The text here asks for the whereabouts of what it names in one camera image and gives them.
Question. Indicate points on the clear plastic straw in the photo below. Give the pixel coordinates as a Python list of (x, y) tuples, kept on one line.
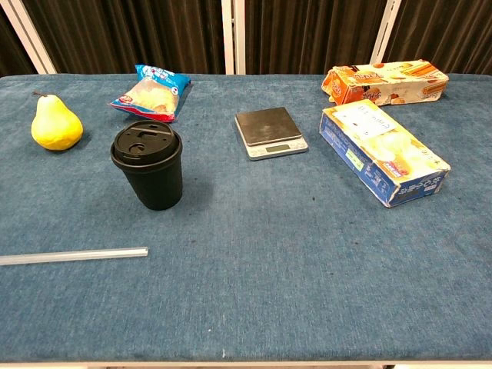
[(77, 254)]

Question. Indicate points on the black paper cup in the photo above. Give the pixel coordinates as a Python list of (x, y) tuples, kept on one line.
[(158, 184)]

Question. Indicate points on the black plastic cup lid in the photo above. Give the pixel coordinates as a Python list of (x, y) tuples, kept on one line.
[(145, 141)]

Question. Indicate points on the silver digital kitchen scale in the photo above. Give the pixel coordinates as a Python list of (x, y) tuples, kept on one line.
[(269, 128)]

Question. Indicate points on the blue table cloth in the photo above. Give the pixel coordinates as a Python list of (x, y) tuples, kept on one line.
[(269, 269)]

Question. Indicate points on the blue snack bag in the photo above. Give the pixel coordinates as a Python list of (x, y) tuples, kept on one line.
[(153, 94)]

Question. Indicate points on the blue snack box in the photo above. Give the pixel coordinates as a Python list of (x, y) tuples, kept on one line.
[(384, 157)]

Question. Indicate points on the orange snack box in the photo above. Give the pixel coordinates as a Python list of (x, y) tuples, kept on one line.
[(388, 82)]

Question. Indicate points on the dark pleated curtain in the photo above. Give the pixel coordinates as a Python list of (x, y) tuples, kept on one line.
[(123, 34)]

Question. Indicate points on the yellow pear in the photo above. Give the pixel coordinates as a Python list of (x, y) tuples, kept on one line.
[(54, 127)]

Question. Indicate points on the white frame post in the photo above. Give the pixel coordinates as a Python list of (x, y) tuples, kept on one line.
[(233, 36), (385, 31), (28, 36)]

